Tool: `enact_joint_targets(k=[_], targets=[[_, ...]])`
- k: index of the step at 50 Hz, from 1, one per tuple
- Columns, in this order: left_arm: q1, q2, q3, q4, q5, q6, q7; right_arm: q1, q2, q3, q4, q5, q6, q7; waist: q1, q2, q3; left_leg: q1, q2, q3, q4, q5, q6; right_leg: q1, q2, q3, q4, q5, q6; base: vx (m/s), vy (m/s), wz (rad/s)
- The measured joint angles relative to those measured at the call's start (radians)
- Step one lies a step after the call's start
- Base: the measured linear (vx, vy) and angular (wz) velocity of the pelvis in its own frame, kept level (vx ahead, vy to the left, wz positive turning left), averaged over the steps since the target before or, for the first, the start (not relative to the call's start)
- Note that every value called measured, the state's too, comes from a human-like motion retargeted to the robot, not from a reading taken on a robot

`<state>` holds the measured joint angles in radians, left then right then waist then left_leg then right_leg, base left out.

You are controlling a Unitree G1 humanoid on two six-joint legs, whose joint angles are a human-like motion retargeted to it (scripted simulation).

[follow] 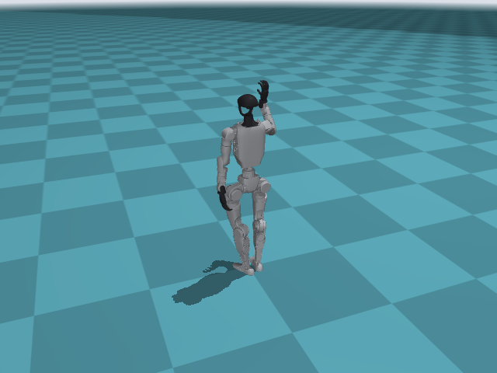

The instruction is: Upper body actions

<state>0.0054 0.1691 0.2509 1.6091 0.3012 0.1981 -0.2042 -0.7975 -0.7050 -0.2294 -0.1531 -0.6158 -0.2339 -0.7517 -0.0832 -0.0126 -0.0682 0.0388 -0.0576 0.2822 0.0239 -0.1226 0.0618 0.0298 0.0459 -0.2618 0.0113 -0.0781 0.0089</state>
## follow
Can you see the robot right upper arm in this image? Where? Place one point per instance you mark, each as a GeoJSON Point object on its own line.
{"type": "Point", "coordinates": [270, 130]}

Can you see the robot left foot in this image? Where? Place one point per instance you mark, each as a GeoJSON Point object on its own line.
{"type": "Point", "coordinates": [239, 267]}

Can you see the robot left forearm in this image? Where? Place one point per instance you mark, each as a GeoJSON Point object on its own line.
{"type": "Point", "coordinates": [221, 174]}

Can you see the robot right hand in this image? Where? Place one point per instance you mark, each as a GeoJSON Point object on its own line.
{"type": "Point", "coordinates": [264, 93]}

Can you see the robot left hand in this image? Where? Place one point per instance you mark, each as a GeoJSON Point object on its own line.
{"type": "Point", "coordinates": [222, 198]}

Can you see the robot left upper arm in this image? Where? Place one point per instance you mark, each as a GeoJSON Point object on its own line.
{"type": "Point", "coordinates": [227, 136]}

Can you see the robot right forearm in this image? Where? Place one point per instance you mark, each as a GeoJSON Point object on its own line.
{"type": "Point", "coordinates": [267, 115]}

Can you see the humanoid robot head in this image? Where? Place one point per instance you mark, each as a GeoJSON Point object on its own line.
{"type": "Point", "coordinates": [248, 101]}

